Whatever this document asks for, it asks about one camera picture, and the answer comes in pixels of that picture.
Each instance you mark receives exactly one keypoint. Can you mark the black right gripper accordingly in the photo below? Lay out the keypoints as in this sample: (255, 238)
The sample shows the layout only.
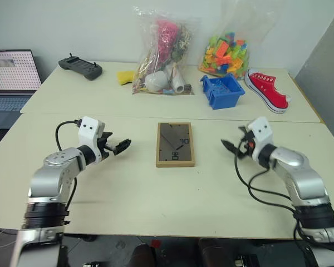
(246, 147)

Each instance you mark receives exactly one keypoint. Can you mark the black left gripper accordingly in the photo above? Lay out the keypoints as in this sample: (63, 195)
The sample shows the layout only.
(103, 151)

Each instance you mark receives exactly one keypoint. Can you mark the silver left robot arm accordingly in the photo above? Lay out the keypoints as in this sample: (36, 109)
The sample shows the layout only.
(52, 178)

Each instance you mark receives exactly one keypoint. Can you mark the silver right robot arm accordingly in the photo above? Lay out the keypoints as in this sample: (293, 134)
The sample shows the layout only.
(306, 178)

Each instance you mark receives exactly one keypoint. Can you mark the blue plastic basket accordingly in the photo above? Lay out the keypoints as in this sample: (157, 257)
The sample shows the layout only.
(225, 94)

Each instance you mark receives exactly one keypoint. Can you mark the red canvas sneaker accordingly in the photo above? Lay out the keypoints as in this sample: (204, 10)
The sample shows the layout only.
(270, 89)

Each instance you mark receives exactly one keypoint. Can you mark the yellow sponge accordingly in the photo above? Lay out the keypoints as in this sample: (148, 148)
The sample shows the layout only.
(125, 77)

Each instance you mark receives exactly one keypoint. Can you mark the clear bag of building blocks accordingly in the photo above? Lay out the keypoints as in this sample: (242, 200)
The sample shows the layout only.
(225, 58)

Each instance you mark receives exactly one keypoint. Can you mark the white paper roll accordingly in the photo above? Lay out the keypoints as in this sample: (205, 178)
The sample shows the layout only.
(178, 80)

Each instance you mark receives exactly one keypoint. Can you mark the black handheld controller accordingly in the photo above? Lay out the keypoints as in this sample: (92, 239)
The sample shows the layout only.
(80, 66)

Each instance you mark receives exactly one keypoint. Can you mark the clear bag of mixed items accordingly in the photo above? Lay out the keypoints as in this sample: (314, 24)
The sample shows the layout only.
(167, 55)

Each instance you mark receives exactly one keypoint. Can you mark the grey partition panel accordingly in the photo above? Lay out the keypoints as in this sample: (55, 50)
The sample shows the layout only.
(323, 83)

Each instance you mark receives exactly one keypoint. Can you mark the small red floor object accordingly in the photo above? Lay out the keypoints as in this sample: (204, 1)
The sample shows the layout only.
(156, 244)

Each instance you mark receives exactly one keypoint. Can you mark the grey laptop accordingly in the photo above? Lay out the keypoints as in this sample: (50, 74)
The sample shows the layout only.
(11, 80)

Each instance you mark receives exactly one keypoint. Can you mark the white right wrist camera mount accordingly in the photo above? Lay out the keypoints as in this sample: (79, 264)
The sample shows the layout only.
(260, 133)

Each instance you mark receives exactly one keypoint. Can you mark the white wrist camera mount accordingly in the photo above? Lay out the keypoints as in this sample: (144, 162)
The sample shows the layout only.
(260, 133)
(87, 133)

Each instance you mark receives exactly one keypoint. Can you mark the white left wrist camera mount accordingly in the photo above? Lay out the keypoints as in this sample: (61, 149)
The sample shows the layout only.
(87, 133)

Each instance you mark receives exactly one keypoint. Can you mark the wooden picture frame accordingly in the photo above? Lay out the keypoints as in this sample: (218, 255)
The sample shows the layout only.
(175, 144)

